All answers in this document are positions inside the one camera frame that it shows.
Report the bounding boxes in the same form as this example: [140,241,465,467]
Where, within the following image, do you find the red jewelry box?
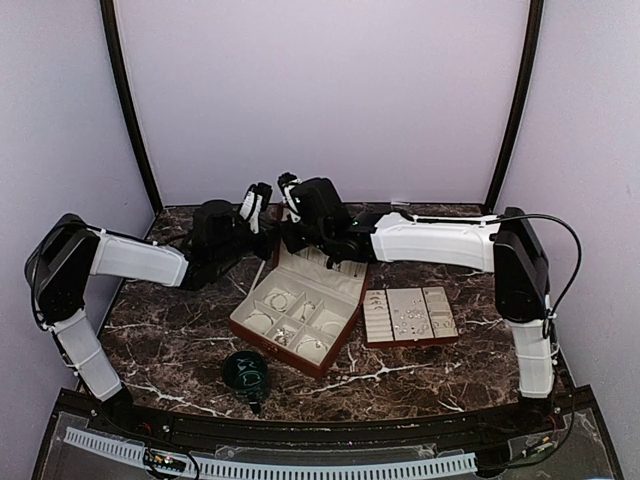
[228,202,375,382]

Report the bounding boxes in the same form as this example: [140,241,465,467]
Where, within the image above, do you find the red jewelry tray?
[362,287,459,349]

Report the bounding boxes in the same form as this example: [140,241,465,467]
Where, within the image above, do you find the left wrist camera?
[238,182,273,234]

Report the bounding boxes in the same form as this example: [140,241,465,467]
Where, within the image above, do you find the black front rail base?
[46,386,597,458]

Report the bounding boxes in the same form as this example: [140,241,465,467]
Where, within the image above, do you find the black frame post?
[482,0,545,213]
[99,0,164,216]

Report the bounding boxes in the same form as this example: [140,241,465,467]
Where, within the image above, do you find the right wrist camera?
[277,172,301,223]

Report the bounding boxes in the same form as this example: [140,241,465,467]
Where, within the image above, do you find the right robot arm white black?
[278,173,560,434]

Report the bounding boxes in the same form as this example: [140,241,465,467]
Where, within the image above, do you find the right black frame post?
[482,0,545,213]

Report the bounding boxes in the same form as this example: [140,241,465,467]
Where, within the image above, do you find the dark green glass mug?
[221,350,269,415]

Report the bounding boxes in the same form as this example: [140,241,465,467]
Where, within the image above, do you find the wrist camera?
[238,182,273,234]
[277,172,301,223]

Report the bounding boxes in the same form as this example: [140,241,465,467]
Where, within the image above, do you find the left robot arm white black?
[24,197,276,436]

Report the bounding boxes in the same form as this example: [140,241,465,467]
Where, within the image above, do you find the white slotted cable duct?
[62,427,477,479]

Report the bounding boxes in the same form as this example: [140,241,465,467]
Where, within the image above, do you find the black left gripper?
[213,216,282,269]

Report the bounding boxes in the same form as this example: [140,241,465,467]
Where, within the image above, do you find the left black frame post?
[99,0,164,216]

